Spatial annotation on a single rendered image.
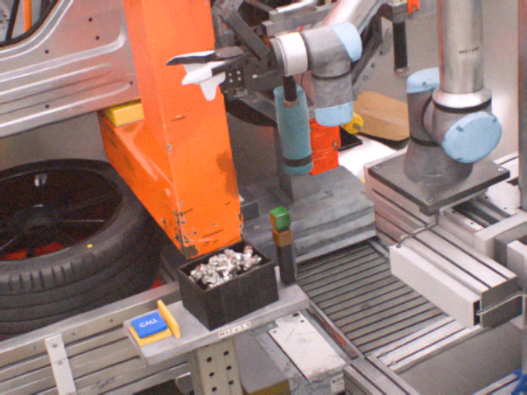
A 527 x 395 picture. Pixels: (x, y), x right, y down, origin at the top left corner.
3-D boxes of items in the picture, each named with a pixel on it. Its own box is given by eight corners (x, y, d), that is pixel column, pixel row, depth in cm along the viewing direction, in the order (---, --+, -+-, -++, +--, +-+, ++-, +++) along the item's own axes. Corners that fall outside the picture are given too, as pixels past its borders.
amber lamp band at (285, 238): (286, 236, 273) (285, 222, 271) (294, 243, 270) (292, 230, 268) (272, 241, 272) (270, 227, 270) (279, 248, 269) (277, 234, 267)
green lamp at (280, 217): (284, 219, 271) (282, 205, 269) (291, 225, 268) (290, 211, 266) (269, 224, 270) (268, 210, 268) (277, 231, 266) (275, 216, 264)
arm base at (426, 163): (487, 169, 240) (486, 128, 235) (431, 192, 234) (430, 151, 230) (443, 146, 252) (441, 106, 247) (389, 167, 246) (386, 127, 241)
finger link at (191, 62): (170, 88, 210) (215, 86, 206) (165, 58, 208) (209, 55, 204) (177, 82, 212) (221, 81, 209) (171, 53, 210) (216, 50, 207)
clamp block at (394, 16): (392, 9, 307) (391, -9, 304) (409, 19, 299) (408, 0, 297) (376, 14, 305) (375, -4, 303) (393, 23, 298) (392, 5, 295)
